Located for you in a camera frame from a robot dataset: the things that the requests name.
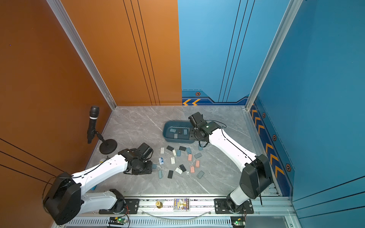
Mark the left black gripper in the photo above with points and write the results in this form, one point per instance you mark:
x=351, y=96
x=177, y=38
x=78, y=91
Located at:
x=148, y=171

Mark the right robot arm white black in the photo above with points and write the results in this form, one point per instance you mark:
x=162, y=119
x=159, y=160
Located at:
x=256, y=175

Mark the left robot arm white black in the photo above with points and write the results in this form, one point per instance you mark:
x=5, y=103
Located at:
x=69, y=194

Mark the blue eraser beside dark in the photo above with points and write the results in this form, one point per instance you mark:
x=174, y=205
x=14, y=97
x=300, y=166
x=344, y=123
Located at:
x=188, y=150

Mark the teal plastic storage box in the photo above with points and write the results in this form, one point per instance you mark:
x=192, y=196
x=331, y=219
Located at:
x=169, y=136

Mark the black eraser bottom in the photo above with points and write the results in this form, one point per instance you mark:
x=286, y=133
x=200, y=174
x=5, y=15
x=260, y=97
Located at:
x=170, y=174

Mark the dark grey eraser upper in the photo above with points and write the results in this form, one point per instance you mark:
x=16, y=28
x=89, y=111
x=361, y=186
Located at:
x=170, y=148

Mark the black eraser centre low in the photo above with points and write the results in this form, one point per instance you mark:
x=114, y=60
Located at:
x=182, y=168

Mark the white eraser low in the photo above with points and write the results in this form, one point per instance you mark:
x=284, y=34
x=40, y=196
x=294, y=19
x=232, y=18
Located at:
x=178, y=170

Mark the black round microphone base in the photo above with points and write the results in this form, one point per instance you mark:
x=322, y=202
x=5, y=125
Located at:
x=108, y=146

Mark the left green circuit board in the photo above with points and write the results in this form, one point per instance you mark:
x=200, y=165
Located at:
x=118, y=222

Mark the green circuit board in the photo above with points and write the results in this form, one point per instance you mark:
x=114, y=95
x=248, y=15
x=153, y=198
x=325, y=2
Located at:
x=118, y=222
x=238, y=222

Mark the black microphone on stand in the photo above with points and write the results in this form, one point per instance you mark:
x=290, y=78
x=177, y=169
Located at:
x=91, y=131

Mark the right green circuit board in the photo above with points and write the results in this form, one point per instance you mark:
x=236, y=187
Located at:
x=238, y=222

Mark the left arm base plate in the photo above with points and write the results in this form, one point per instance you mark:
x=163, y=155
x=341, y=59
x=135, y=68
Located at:
x=132, y=205

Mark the aluminium front rail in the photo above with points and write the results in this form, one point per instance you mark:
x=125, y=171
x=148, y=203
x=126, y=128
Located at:
x=203, y=205

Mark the brass knob on rail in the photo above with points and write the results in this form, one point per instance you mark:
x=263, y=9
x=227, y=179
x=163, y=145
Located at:
x=159, y=204

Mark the colourful card on rail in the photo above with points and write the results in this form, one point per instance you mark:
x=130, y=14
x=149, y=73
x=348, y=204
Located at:
x=181, y=204

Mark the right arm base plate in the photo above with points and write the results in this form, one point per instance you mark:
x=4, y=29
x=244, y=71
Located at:
x=219, y=205

